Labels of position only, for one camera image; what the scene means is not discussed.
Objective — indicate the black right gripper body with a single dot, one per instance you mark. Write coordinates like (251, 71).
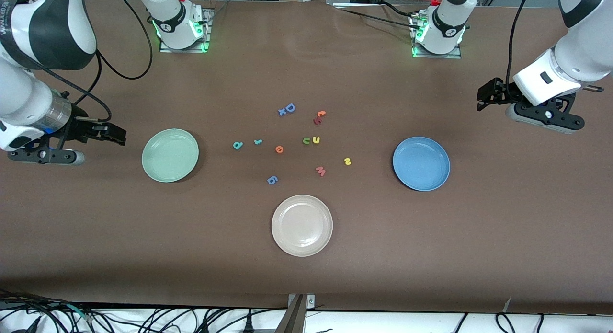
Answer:
(80, 129)

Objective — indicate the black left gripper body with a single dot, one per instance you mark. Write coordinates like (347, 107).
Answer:
(504, 92)

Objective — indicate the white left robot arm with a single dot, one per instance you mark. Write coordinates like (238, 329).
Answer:
(589, 40)

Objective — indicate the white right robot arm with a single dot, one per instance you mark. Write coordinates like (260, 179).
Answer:
(48, 31)

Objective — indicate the light green plate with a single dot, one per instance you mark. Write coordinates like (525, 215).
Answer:
(170, 155)

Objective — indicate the blue plate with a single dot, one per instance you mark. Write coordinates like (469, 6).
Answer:
(421, 164)

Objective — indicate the blue foam letter g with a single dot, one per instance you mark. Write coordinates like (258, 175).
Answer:
(272, 180)

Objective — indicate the blue foam letter D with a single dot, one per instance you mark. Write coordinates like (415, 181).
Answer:
(290, 108)

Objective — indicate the pink foam letter w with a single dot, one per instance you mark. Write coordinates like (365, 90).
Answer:
(320, 171)

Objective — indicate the beige plate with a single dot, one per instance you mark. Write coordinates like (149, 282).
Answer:
(301, 225)

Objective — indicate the black power plug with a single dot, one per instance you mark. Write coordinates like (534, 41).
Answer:
(248, 326)

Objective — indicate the silver table edge bracket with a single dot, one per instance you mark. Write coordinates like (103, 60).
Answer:
(294, 318)

